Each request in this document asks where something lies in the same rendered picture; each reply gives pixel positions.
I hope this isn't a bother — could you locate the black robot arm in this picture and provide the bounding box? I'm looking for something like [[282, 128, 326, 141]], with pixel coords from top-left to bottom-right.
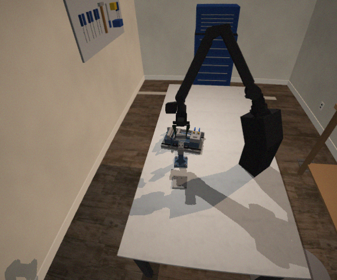
[[165, 23, 271, 122]]

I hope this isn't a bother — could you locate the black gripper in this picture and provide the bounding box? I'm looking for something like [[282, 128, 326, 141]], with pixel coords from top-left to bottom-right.
[[172, 121, 190, 137]]

